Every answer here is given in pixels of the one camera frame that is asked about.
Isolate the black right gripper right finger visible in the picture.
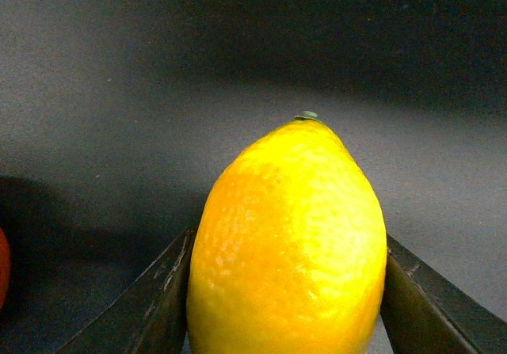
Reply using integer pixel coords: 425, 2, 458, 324
381, 236, 506, 353

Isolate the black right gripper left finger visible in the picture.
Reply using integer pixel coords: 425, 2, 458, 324
58, 228, 196, 353

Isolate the red orange fruit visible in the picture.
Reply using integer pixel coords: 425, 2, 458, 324
0, 229, 11, 308

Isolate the yellow lemon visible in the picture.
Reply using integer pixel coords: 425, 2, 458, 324
187, 112, 387, 353

